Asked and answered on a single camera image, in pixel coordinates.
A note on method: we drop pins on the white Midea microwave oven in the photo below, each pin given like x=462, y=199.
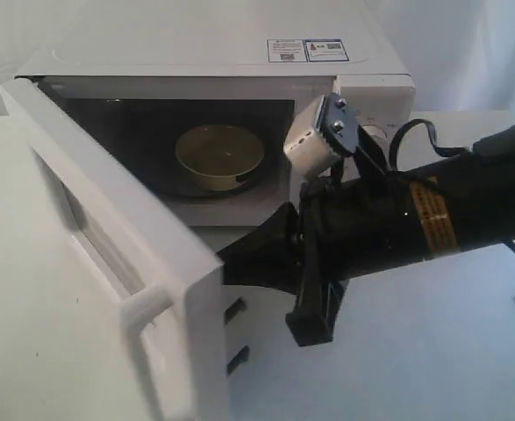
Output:
x=135, y=94

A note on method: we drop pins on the cream ceramic bowl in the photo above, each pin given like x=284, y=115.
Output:
x=220, y=158

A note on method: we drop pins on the white upper power knob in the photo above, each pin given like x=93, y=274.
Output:
x=376, y=133

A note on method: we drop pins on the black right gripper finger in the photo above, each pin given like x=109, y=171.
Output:
x=271, y=256

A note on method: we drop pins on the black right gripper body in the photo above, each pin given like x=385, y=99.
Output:
x=347, y=231

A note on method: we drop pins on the white microwave door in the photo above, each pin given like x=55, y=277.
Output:
x=163, y=280

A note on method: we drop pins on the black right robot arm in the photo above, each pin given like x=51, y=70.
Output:
x=464, y=201

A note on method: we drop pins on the wrist camera on blue bracket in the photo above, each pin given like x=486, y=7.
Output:
x=324, y=133

